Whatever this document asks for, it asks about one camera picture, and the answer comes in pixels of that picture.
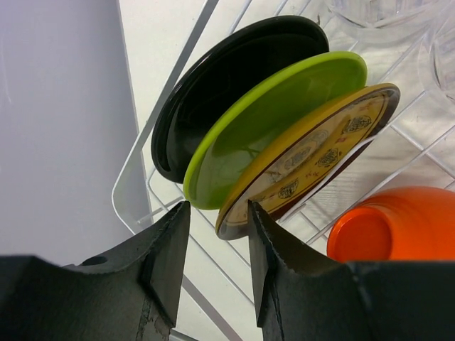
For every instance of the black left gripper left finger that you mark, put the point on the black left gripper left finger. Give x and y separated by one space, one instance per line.
132 291

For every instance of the orange plastic bowl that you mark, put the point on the orange plastic bowl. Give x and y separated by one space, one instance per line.
407 223

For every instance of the yellow patterned plate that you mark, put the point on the yellow patterned plate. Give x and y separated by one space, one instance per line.
302 156

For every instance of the clear dish rack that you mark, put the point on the clear dish rack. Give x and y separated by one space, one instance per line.
163 39

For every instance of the black round plate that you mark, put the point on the black round plate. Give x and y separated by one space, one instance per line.
220 77

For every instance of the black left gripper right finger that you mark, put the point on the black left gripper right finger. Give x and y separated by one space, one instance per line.
299 293

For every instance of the green round plate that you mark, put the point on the green round plate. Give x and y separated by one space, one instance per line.
260 115

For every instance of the clear glass cup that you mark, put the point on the clear glass cup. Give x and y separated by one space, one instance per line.
436 60
380 14

